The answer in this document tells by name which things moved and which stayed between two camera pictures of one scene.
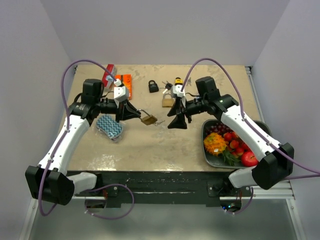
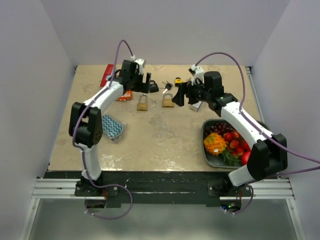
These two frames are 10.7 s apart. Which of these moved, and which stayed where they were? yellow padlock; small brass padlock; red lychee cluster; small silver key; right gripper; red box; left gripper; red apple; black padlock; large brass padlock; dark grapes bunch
Moved: small silver key; left gripper; right gripper; small brass padlock
Stayed: dark grapes bunch; large brass padlock; red lychee cluster; black padlock; yellow padlock; red apple; red box
